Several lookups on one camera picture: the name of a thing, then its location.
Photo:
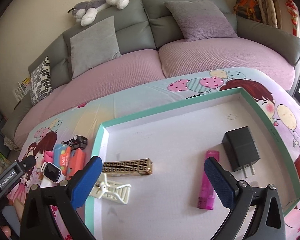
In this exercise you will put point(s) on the teal rimmed white tray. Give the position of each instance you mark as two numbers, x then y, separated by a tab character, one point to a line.
176	137

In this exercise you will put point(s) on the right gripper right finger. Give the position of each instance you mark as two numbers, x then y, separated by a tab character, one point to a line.
238	196

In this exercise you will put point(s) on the cartoon printed bed sheet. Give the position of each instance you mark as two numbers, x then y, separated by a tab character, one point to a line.
80	106

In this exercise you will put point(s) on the books on side shelf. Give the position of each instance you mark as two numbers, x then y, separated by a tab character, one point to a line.
22	89

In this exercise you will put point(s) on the pink translucent lighter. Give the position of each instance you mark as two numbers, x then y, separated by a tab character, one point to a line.
207	195

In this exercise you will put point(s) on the coral orange case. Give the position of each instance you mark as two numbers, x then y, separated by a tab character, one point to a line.
76	163

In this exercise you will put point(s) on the grey white plush dog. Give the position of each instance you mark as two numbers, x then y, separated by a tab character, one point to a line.
86	12

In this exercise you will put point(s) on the blue eraser case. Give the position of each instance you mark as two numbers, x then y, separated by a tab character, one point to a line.
61	157

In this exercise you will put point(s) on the grey sofa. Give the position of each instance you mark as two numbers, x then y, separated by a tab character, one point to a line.
148	24

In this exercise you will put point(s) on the purple grey cushion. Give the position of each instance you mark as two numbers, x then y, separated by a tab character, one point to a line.
200	20

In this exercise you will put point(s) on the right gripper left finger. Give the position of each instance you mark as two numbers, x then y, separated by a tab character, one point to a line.
38	221

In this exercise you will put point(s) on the orange red wall decoration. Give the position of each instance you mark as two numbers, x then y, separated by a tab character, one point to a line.
248	9

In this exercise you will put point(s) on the black toy car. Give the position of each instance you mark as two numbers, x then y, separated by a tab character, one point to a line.
76	142

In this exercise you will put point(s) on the person's hand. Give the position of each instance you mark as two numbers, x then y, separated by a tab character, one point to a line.
6	231

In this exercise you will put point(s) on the pink sofa seat cover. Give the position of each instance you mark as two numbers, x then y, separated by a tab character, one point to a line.
144	66

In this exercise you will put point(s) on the black power adapter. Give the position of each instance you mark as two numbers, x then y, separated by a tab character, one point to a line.
241	149

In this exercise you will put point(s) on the black white patterned cushion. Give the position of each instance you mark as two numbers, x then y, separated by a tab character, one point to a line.
40	82

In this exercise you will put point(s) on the white smartwatch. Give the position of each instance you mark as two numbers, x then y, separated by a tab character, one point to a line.
52	175

